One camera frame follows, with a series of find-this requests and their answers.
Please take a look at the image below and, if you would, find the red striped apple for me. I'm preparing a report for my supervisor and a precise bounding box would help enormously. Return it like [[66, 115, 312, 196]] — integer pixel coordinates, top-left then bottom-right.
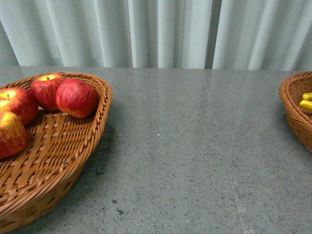
[[56, 78, 99, 118]]

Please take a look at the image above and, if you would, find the yellow banana with dark spot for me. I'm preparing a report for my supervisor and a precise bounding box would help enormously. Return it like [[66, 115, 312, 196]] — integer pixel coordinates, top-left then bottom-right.
[[299, 100, 312, 110]]

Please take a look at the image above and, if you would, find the brown wicker basket with apples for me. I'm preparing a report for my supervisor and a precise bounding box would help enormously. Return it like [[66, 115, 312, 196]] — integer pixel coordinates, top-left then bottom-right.
[[0, 72, 113, 234]]

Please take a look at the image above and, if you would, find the dark red apple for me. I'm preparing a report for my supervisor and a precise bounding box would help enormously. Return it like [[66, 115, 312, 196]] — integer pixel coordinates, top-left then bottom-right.
[[31, 73, 65, 112]]

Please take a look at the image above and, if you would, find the pale grey curtain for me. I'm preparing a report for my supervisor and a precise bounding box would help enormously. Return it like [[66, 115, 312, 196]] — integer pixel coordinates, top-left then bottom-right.
[[0, 0, 312, 71]]

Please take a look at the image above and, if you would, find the brown wicker basket with bananas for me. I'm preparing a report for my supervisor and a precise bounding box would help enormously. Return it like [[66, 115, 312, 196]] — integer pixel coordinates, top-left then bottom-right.
[[279, 71, 312, 151]]

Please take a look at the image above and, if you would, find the red apple with yellow top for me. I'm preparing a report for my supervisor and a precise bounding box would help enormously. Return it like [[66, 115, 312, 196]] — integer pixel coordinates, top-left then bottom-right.
[[0, 87, 39, 125]]

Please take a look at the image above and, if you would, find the red-yellow apple, yellow side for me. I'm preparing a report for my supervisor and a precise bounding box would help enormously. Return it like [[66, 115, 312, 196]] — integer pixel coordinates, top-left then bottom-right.
[[0, 111, 28, 159]]

